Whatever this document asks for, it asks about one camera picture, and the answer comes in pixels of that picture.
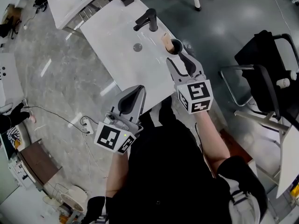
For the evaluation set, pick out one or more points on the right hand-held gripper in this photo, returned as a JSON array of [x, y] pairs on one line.
[[196, 95]]

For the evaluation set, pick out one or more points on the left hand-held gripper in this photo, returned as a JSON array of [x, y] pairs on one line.
[[109, 137]]

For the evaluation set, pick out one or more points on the dark grey cup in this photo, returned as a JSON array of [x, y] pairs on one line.
[[178, 46]]

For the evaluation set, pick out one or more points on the person's right forearm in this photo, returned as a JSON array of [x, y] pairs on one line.
[[212, 139]]

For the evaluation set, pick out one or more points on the person's left forearm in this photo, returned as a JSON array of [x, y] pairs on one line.
[[116, 171]]

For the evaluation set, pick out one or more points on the white washbasin counter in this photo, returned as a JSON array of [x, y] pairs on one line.
[[121, 55]]

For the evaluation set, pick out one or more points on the round grey sink drain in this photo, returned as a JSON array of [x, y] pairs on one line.
[[137, 47]]

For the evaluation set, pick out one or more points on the white power strip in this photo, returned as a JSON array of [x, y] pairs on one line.
[[88, 125]]

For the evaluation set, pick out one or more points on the black faucet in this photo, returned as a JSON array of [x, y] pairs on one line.
[[147, 20]]

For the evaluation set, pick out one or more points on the person's black clothing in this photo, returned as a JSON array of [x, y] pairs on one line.
[[168, 171]]

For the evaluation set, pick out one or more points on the white paper roll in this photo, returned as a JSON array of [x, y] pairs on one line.
[[283, 82]]

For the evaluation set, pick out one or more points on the brown wooden box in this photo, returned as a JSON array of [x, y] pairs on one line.
[[38, 161]]

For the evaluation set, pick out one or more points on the white floor fan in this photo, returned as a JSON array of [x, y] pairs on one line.
[[72, 199]]

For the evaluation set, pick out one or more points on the white table with metal legs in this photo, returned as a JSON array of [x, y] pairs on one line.
[[70, 3]]

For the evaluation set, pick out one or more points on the white folding table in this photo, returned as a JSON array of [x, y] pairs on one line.
[[280, 143]]

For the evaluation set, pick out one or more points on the striped cloth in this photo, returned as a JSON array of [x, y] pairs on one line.
[[12, 136]]

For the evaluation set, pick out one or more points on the white cabinet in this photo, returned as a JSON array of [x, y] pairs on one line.
[[9, 78]]

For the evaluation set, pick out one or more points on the black bag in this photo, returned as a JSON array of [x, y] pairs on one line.
[[40, 2]]

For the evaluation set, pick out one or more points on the black floor stand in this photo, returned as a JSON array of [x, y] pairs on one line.
[[9, 25]]

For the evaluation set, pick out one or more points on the black chair with metal frame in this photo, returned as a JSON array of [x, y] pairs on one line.
[[266, 73]]

